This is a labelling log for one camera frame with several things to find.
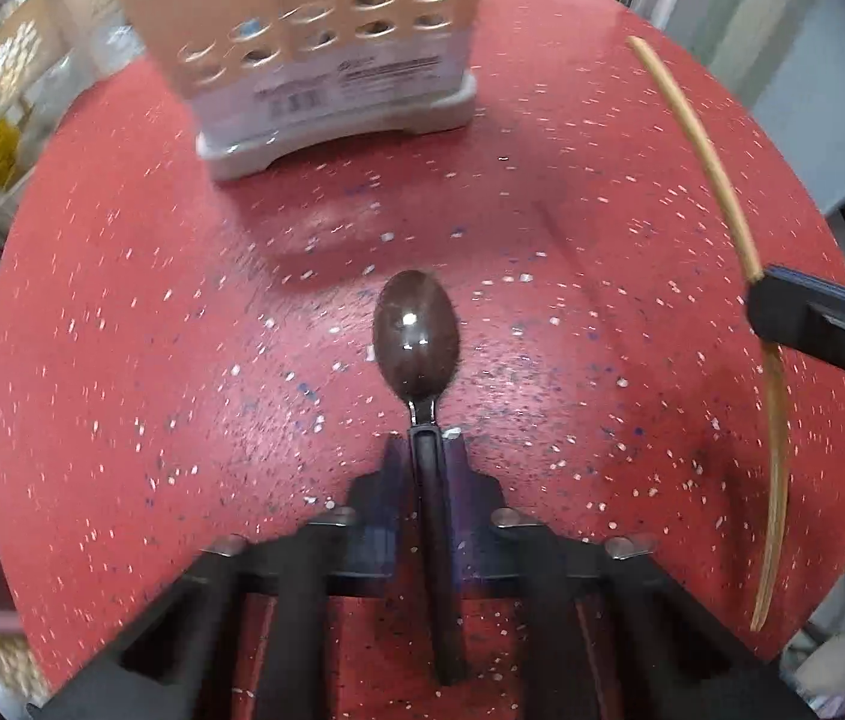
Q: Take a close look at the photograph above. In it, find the dark brown spoon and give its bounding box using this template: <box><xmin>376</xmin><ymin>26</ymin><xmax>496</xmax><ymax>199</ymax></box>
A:
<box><xmin>372</xmin><ymin>268</ymin><xmax>470</xmax><ymax>688</ymax></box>

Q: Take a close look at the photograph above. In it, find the wooden chopstick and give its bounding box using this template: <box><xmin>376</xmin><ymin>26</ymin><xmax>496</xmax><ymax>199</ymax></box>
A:
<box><xmin>628</xmin><ymin>35</ymin><xmax>792</xmax><ymax>633</ymax></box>

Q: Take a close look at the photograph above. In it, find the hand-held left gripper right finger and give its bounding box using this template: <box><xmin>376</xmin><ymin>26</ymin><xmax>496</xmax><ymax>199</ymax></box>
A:
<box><xmin>441</xmin><ymin>431</ymin><xmax>808</xmax><ymax>720</ymax></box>

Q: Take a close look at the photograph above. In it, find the beige cloth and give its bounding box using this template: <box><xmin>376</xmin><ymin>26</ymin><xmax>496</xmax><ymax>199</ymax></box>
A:
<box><xmin>783</xmin><ymin>611</ymin><xmax>845</xmax><ymax>720</ymax></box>

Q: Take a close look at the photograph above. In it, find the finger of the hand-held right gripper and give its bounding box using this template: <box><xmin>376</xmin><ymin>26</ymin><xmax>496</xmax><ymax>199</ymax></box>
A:
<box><xmin>747</xmin><ymin>262</ymin><xmax>845</xmax><ymax>395</ymax></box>

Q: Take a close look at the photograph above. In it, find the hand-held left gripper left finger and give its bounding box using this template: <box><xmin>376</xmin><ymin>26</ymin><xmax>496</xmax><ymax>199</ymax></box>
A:
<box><xmin>25</xmin><ymin>431</ymin><xmax>425</xmax><ymax>720</ymax></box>

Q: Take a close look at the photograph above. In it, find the cluttered shelf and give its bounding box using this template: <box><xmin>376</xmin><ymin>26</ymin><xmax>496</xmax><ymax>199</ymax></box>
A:
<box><xmin>0</xmin><ymin>0</ymin><xmax>134</xmax><ymax>241</ymax></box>

